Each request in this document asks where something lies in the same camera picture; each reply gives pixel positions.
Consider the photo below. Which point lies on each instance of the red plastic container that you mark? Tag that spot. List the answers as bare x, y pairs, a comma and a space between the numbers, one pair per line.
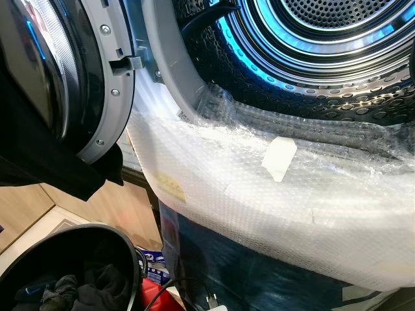
155, 298

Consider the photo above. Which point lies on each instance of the white tape piece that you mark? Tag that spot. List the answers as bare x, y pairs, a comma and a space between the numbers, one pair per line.
280, 159

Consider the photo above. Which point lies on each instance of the yellow tape piece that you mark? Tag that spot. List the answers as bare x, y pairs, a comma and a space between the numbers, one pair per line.
170, 188

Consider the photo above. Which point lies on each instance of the perforated steel washer drum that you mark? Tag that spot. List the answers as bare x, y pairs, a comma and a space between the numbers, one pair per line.
324, 65

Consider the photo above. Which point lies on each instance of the grey rimmed glass washer door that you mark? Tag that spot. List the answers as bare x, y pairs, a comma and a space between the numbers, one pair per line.
120, 39

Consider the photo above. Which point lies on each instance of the grey rubber door gasket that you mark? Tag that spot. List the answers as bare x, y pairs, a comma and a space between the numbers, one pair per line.
175, 71

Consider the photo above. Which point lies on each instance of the black garment draped over door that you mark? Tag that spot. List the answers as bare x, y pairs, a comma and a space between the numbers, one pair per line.
39, 155

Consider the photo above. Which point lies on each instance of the blue and white package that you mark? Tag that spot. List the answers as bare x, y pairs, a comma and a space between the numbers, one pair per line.
152, 259

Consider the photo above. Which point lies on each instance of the dark blue washing machine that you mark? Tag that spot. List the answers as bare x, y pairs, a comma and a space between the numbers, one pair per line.
259, 272

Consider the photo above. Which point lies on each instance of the black round laundry bucket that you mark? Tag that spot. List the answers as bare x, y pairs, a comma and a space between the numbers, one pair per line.
26, 259

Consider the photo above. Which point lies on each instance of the clear bubble wrap sheet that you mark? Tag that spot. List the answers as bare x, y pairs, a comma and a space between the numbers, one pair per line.
259, 207

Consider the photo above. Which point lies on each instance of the grey crumpled garment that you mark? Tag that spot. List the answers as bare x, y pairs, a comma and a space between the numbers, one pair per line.
61, 295

